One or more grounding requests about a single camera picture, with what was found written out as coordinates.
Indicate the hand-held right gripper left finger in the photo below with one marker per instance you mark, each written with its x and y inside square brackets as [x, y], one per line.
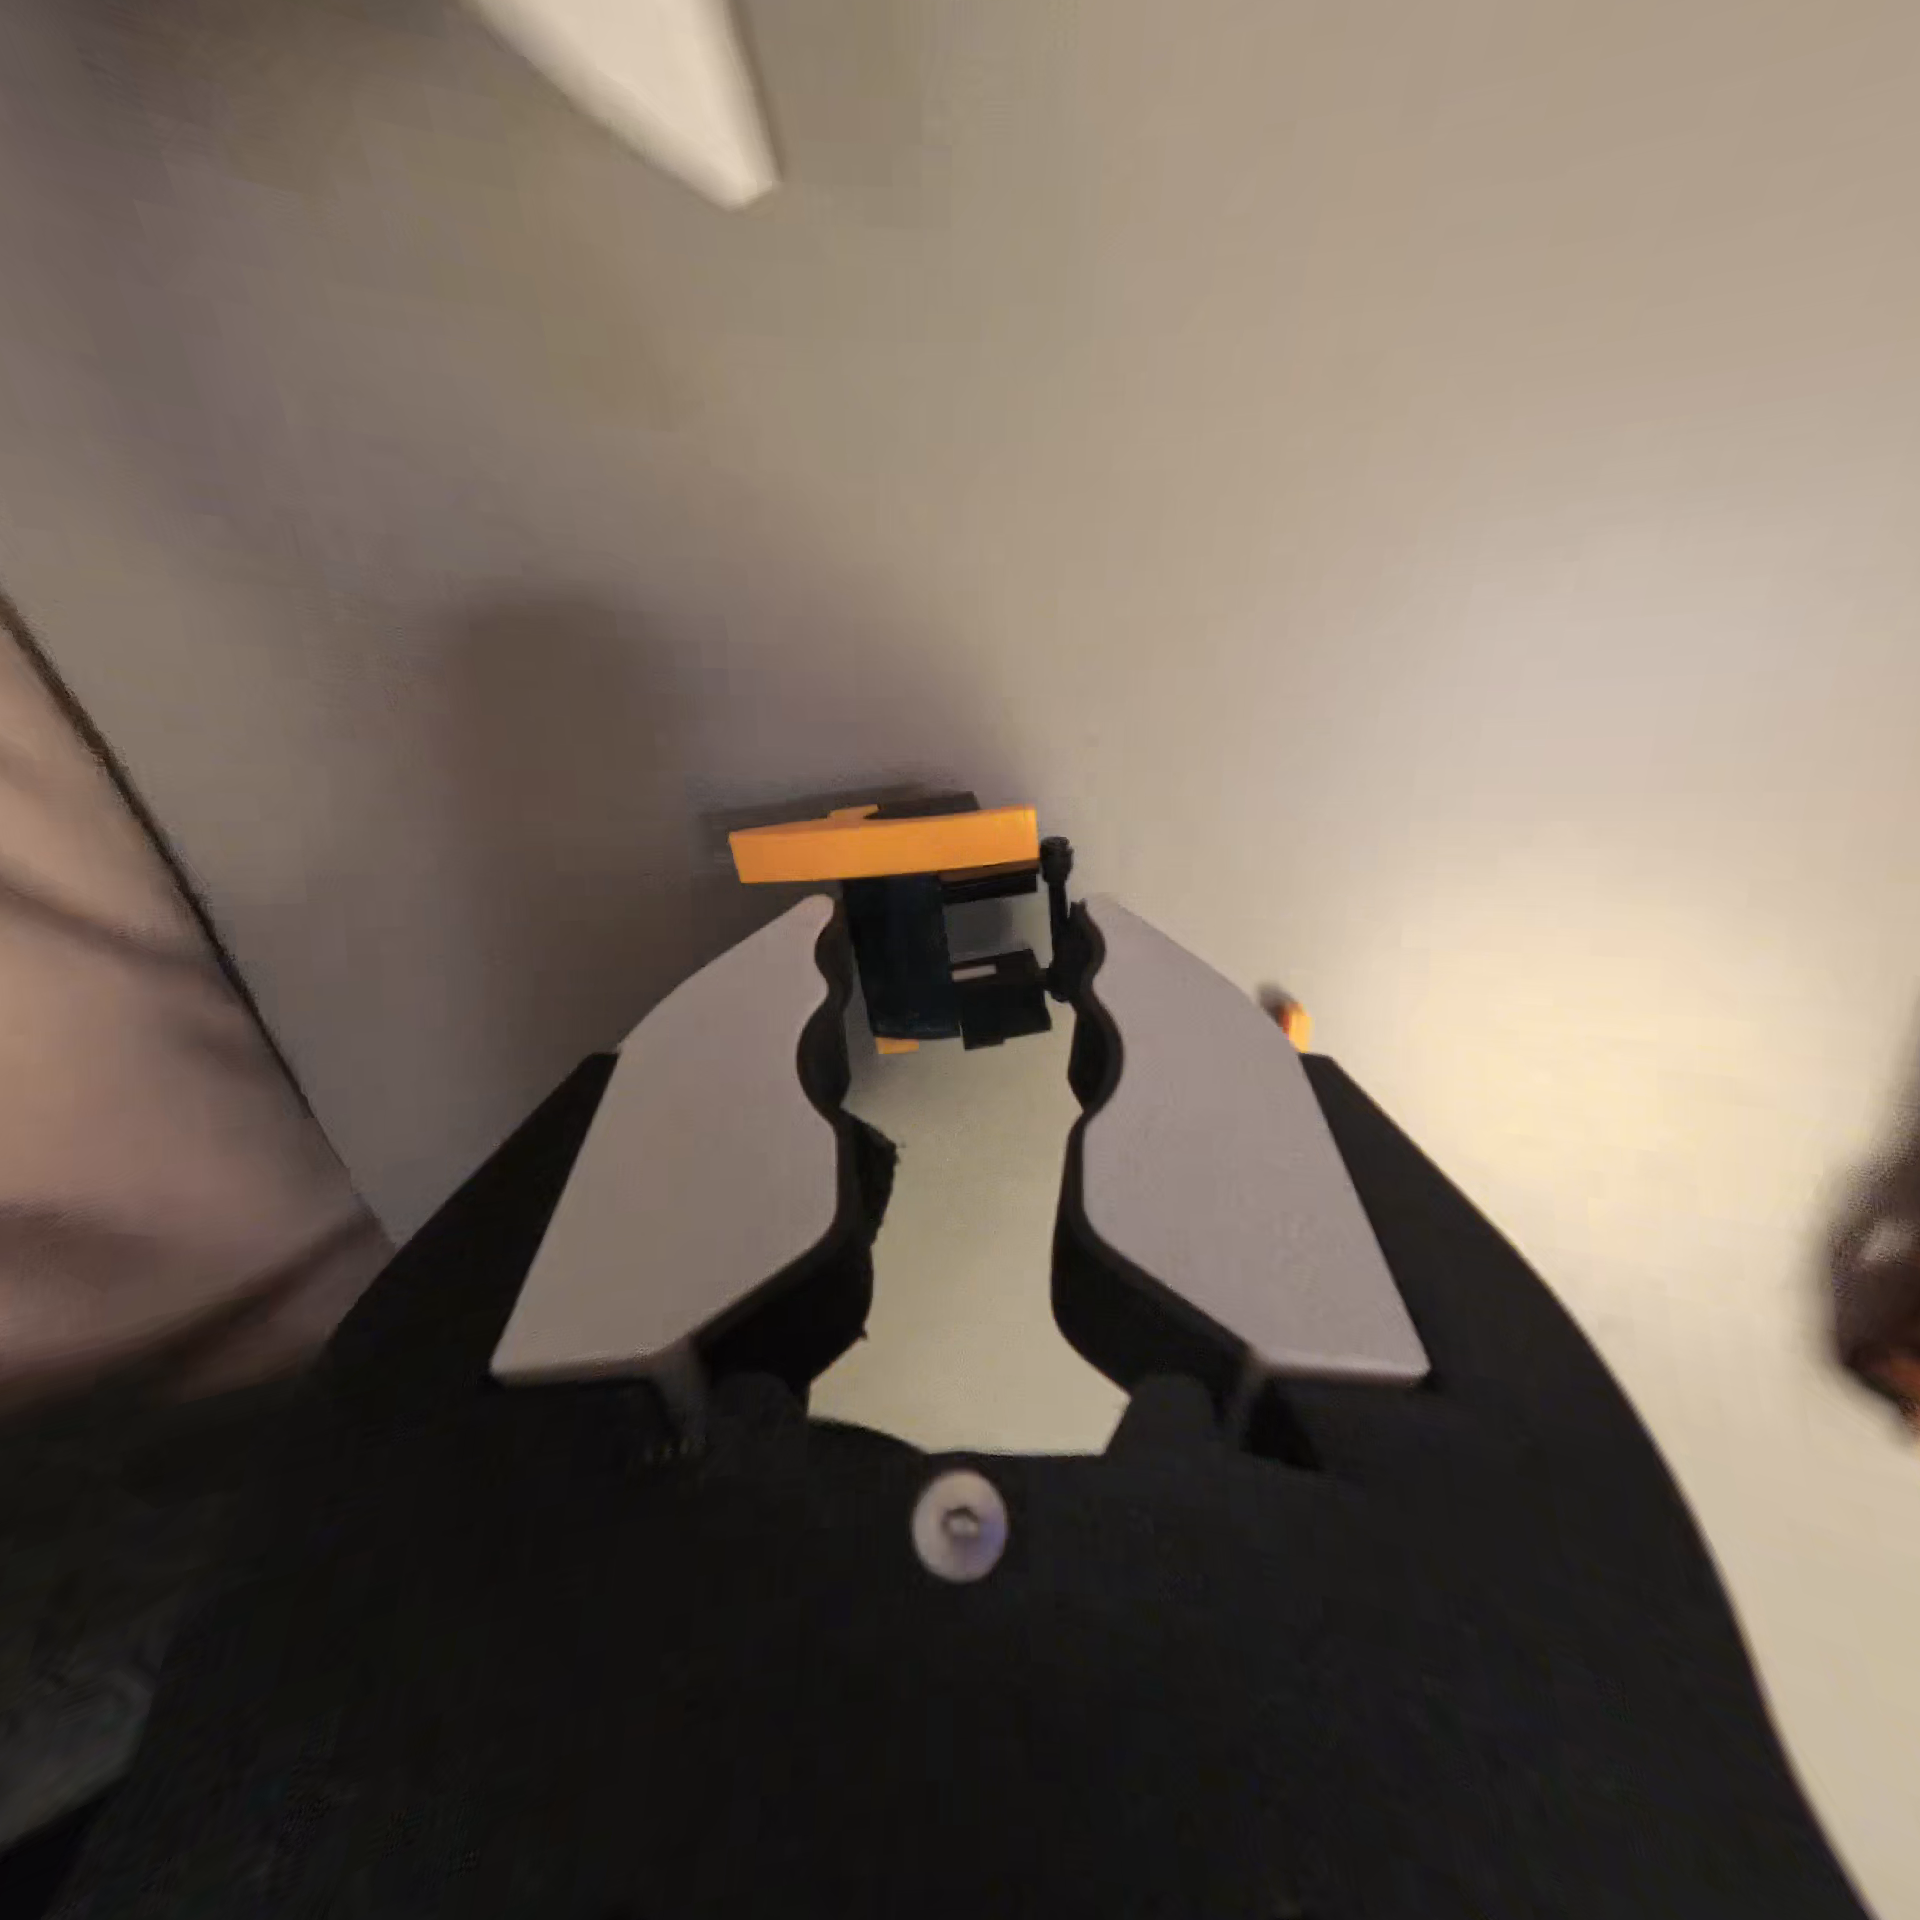
[690, 1170]

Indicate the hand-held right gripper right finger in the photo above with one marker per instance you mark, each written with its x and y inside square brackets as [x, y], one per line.
[1244, 1184]

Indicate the orange and black lego sub-assembly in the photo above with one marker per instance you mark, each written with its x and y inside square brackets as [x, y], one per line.
[886, 848]

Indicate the small orange lego piece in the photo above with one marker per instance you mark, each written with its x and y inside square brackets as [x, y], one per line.
[1289, 1021]

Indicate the orange and black lego vehicle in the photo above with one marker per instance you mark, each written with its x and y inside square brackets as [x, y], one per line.
[1886, 1275]

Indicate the beige cloth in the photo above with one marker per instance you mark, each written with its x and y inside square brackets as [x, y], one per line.
[120, 1078]

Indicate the white flat object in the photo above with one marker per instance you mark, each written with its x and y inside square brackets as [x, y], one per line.
[660, 75]

